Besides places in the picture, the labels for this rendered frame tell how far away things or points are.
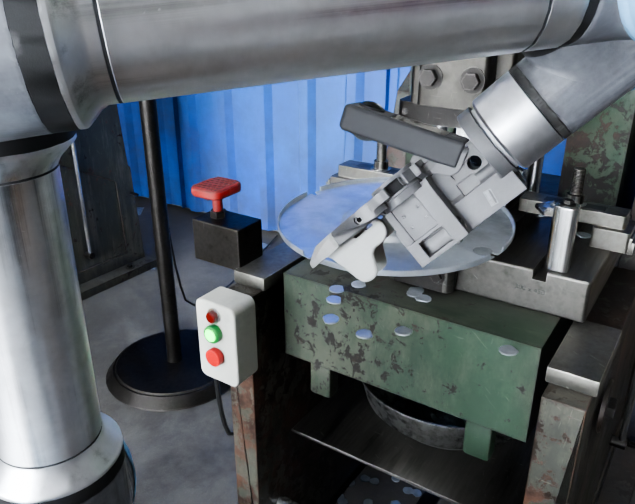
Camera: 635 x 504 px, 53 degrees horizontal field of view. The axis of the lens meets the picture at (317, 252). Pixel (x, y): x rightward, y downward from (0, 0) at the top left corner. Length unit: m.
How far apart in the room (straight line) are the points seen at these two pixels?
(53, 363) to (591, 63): 0.47
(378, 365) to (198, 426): 0.85
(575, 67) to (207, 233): 0.65
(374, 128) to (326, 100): 1.91
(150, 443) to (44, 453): 1.13
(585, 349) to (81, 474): 0.59
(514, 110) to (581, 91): 0.05
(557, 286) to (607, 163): 0.33
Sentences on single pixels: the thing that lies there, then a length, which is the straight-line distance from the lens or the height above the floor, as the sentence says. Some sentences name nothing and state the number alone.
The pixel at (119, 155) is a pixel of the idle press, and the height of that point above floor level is 0.45.
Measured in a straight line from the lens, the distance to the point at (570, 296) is 0.90.
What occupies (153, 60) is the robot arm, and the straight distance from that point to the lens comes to 0.32.
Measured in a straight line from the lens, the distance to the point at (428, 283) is 0.93.
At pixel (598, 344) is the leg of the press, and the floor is 0.64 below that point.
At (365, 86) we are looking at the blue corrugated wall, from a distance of 2.40.
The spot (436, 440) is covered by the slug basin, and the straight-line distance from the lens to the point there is 1.10.
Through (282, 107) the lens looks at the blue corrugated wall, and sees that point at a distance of 2.62.
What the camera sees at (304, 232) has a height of 0.78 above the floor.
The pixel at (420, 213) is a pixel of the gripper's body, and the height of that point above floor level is 0.87.
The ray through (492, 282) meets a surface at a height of 0.67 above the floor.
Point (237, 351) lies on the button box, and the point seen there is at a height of 0.56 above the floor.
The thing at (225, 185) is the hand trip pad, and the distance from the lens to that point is 1.01.
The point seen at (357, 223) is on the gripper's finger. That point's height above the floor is 0.86.
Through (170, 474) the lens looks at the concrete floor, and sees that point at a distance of 1.60.
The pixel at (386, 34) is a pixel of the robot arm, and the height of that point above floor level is 1.04.
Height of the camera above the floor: 1.07
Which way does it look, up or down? 24 degrees down
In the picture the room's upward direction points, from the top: straight up
